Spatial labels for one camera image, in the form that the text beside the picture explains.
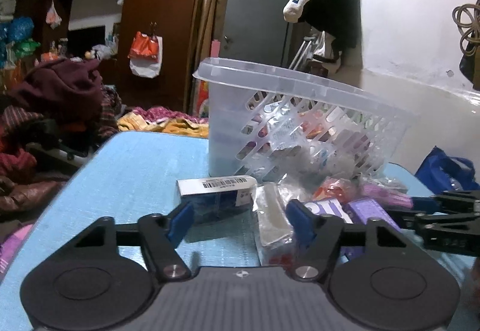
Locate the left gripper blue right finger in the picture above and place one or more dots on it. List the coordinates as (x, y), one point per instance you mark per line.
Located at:
(318, 237)

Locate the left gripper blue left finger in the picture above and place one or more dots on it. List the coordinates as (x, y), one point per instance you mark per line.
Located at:
(160, 236)

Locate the purple box white letters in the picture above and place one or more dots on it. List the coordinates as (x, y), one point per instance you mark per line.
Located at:
(328, 207)

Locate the clear wrapped white pack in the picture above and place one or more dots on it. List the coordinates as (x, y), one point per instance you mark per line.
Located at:
(274, 235)

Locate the blue shopping bag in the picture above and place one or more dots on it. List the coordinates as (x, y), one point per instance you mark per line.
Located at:
(440, 172)

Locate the small purple box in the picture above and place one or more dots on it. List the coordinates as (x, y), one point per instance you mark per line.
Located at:
(361, 210)

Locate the red round wrapped item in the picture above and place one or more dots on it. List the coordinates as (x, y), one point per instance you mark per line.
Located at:
(332, 188)

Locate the blue white barcode box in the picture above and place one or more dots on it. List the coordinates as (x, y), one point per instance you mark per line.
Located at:
(217, 198)

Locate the yellow orange blanket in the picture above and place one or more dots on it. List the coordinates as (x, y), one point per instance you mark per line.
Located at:
(161, 119)

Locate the white perforated plastic basket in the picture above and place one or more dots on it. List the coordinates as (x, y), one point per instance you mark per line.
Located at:
(269, 122)

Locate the maroon clothes pile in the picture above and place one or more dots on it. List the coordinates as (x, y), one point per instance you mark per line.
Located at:
(61, 104)

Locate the red white hanging plastic bag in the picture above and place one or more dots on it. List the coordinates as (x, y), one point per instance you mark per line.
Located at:
(146, 55)

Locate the aluminium crutches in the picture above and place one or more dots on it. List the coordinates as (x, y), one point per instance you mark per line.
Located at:
(302, 53)

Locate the grey metal door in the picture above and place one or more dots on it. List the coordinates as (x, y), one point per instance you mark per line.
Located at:
(254, 31)

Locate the black hanging garment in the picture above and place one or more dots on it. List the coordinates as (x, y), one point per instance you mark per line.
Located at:
(339, 21)

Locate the dark red wooden wardrobe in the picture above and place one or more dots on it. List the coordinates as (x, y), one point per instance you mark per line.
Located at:
(123, 15)

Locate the blue plastic bags pile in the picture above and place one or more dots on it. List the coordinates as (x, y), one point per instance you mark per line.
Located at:
(16, 40)

